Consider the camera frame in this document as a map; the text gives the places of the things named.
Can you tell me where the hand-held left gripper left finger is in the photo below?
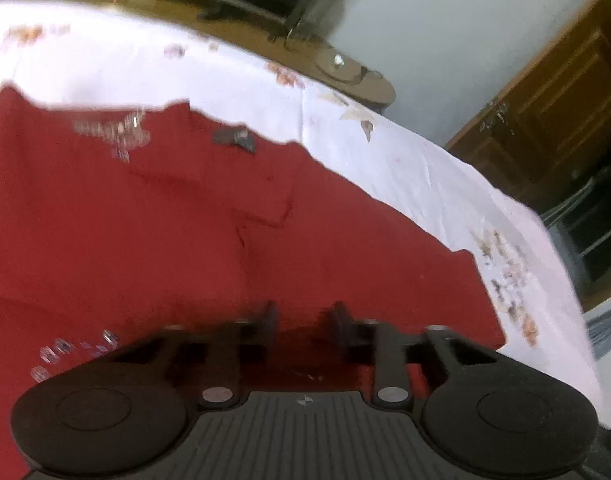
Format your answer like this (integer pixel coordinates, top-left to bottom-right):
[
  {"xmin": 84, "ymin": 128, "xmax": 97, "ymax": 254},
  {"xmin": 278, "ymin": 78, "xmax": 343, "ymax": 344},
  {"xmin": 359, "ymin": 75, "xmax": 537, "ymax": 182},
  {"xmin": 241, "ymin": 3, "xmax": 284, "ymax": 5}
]
[{"xmin": 105, "ymin": 301, "xmax": 281, "ymax": 411}]

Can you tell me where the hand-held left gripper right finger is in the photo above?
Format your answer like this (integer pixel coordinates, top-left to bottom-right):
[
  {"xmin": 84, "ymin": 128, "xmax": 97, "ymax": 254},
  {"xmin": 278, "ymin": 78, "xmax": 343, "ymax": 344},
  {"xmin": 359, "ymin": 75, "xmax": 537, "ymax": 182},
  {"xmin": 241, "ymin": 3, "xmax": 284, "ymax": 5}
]
[{"xmin": 329, "ymin": 301, "xmax": 507, "ymax": 409}]

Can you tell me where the red sweater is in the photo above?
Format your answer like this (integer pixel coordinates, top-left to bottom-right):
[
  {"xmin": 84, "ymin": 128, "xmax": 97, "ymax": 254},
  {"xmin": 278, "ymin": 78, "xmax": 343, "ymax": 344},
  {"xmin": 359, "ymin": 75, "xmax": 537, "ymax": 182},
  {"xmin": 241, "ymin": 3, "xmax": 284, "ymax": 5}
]
[{"xmin": 0, "ymin": 85, "xmax": 509, "ymax": 480}]

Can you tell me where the white floral bed sheet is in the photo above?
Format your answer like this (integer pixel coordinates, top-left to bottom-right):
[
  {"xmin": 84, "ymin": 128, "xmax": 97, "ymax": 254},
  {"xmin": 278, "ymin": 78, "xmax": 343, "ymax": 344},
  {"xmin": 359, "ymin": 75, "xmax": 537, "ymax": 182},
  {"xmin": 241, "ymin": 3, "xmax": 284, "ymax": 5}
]
[{"xmin": 0, "ymin": 0, "xmax": 606, "ymax": 431}]

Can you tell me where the grey striped cloth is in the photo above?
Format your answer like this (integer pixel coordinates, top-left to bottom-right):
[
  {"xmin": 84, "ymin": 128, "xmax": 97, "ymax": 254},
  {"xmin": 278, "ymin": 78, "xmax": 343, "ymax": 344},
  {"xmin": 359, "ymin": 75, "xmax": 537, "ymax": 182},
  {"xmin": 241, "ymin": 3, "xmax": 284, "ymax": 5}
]
[{"xmin": 583, "ymin": 304, "xmax": 611, "ymax": 361}]

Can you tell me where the black metal rack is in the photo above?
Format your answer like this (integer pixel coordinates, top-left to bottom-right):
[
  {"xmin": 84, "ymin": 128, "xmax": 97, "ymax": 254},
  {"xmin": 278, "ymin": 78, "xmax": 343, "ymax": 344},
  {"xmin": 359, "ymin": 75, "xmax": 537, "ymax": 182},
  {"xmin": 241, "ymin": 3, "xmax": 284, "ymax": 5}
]
[{"xmin": 539, "ymin": 157, "xmax": 611, "ymax": 308}]

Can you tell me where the wooden TV stand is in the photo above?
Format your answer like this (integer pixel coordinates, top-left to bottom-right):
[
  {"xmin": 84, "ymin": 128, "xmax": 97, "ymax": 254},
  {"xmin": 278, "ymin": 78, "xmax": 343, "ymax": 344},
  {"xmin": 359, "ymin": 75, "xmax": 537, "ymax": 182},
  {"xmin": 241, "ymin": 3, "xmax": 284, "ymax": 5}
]
[{"xmin": 0, "ymin": 0, "xmax": 397, "ymax": 111}]

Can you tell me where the brown wooden door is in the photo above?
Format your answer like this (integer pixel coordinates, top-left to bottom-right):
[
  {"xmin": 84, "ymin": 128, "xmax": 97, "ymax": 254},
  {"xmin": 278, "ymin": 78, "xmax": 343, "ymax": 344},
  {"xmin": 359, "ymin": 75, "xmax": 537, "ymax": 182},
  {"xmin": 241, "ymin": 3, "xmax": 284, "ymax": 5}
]
[{"xmin": 444, "ymin": 0, "xmax": 611, "ymax": 211}]

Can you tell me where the grey tall upright object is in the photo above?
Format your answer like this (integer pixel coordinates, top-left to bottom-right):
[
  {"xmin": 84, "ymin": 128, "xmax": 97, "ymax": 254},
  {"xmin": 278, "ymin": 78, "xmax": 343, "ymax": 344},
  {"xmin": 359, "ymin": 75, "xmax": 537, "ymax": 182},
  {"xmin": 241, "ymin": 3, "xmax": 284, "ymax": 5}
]
[{"xmin": 284, "ymin": 0, "xmax": 347, "ymax": 45}]

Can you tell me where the black cable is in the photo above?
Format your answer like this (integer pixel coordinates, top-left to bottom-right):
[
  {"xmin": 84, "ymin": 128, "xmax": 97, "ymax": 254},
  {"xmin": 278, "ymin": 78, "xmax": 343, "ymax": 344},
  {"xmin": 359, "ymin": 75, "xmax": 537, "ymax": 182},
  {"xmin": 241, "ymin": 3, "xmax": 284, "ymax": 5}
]
[{"xmin": 313, "ymin": 47, "xmax": 389, "ymax": 88}]

